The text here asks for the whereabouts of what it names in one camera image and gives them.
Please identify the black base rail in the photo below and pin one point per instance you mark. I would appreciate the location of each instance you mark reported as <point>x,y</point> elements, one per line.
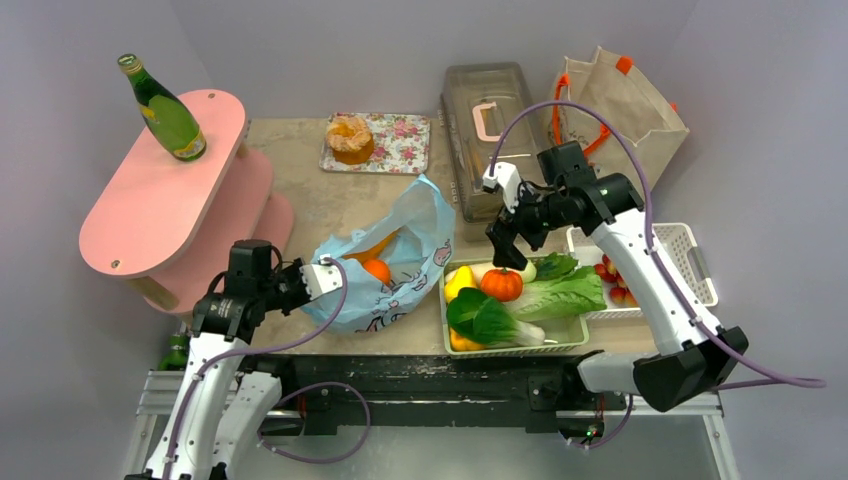
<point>305,372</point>

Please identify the white daikon radish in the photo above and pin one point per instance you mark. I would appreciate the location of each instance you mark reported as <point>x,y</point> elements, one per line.
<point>550,267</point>

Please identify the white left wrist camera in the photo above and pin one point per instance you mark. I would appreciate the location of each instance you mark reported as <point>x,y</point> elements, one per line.
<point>321,278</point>

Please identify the bread baguette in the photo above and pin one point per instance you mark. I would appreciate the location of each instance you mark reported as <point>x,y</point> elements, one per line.
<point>373,252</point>

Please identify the beige tote bag orange handles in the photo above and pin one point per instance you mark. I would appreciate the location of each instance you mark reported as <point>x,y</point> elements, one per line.
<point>611,85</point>

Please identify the napa cabbage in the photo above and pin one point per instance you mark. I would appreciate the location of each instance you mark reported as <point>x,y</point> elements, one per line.
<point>571,295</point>

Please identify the green bok choy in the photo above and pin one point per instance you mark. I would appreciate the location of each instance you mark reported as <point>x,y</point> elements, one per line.
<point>485,320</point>

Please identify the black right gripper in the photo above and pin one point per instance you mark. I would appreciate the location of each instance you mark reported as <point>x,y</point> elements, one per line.
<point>505,230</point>

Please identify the red cherry bunch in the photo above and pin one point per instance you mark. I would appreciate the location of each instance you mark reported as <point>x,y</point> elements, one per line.
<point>619,292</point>

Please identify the pink two-tier shelf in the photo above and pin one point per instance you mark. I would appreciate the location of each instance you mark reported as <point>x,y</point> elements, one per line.
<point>165,227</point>

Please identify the white plastic basket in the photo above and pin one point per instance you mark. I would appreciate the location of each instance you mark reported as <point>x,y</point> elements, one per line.
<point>680,244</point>

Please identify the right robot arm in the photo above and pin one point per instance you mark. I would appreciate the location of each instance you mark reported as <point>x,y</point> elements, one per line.
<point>695,353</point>

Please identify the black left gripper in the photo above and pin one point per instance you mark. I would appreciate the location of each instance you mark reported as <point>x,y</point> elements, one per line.
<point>293,268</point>

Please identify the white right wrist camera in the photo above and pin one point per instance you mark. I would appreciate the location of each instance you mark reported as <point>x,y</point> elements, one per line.
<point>503,178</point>

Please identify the yellow bell pepper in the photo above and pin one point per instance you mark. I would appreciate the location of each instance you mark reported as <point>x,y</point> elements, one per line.
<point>455,281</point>
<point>462,344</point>

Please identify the floral tray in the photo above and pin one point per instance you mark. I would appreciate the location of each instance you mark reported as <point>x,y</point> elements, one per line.
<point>401,144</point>

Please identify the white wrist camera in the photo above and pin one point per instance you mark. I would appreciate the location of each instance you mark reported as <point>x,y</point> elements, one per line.
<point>503,178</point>
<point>321,278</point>

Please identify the orange fruit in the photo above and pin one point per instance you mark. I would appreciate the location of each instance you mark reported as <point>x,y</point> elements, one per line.
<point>379,270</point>

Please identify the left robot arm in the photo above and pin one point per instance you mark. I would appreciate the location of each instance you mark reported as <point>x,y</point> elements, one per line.
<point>213,443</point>

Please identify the green glass bottle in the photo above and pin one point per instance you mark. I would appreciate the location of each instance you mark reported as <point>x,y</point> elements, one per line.
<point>170,122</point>

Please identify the aluminium frame rail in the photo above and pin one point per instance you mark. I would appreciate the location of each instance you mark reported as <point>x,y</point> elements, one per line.
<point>392,400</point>

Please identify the green plastic basket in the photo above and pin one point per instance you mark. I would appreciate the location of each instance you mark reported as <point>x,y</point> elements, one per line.
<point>562,334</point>

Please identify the grey transparent lidded box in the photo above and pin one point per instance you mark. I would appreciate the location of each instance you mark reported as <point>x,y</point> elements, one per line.
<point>478,102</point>

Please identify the green bottle under table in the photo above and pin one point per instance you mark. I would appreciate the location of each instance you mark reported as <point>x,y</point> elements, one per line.
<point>176,358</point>

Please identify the orange bundt cake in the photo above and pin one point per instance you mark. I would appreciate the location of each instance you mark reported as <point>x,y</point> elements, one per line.
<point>350,139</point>

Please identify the orange mini pumpkin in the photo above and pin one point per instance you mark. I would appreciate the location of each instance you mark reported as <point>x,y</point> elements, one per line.
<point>502,284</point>

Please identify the blue printed plastic bag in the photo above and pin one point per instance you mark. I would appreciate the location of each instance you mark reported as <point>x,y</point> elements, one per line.
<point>391,264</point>

